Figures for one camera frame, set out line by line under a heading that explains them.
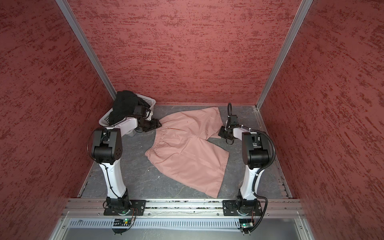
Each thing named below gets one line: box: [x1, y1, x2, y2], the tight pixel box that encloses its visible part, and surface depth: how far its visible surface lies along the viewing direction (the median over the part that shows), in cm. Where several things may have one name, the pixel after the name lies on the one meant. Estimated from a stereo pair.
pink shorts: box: [145, 107, 230, 199], surface depth 94 cm
